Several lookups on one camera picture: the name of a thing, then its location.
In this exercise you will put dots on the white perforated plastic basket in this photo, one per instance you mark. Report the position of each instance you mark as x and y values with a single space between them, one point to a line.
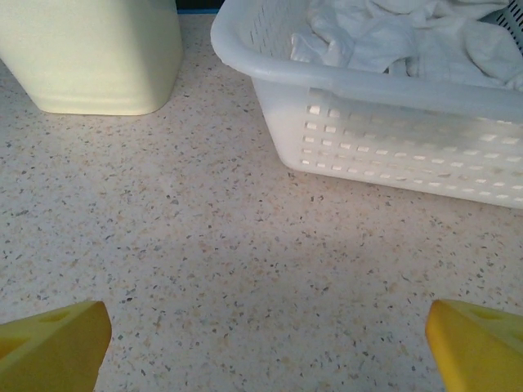
367 134

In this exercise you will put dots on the white crumpled t-shirt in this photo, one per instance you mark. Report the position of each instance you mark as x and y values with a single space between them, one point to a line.
408 45

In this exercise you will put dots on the cream utensil holder orange insert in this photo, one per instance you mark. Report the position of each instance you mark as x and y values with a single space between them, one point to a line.
94 57

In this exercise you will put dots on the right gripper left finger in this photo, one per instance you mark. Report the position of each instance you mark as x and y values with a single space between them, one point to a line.
53 351

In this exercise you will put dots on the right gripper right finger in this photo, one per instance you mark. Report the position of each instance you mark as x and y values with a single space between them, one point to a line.
478 355

